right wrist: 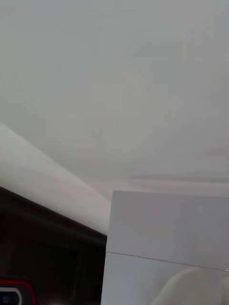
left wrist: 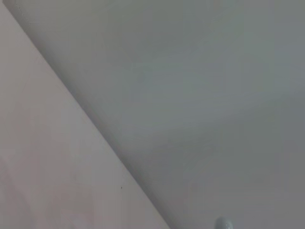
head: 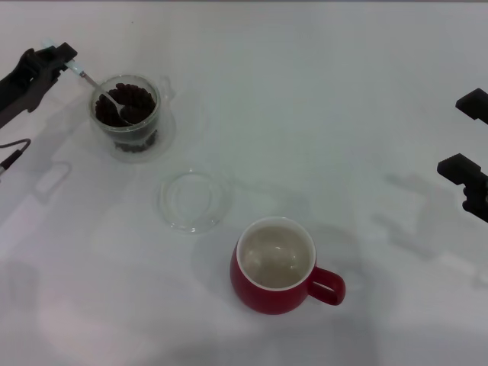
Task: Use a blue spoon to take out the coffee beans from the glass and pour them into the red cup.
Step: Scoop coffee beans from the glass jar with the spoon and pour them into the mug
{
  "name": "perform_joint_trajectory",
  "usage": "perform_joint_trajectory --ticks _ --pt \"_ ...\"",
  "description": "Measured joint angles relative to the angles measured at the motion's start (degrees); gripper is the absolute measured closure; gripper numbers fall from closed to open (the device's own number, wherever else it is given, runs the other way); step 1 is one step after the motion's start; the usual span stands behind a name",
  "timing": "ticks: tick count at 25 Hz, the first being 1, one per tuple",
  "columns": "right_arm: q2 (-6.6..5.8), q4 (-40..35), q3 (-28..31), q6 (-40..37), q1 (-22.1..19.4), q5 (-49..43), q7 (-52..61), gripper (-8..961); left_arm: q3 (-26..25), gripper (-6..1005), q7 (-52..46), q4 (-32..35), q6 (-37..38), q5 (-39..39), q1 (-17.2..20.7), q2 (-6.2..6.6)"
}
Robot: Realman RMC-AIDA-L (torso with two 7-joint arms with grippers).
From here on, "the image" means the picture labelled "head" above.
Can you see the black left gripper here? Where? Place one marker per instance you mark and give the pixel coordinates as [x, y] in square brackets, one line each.
[13, 97]

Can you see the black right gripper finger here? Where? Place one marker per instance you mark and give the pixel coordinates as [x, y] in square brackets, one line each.
[459, 165]
[474, 104]

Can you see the coffee beans pile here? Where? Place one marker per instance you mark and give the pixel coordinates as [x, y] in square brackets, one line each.
[133, 95]

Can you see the double-wall glass cup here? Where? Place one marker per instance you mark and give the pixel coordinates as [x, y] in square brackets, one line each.
[162, 110]

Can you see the small clear glass dish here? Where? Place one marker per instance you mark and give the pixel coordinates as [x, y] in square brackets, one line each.
[221, 206]

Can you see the red ceramic mug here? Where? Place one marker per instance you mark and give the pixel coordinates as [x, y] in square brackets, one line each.
[267, 297]

